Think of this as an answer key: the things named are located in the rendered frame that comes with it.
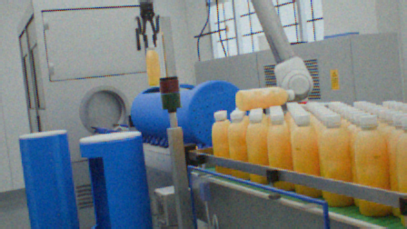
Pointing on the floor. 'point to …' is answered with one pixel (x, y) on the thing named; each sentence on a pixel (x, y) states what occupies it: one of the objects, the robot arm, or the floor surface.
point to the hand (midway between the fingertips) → (150, 41)
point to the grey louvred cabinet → (322, 69)
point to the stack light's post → (180, 178)
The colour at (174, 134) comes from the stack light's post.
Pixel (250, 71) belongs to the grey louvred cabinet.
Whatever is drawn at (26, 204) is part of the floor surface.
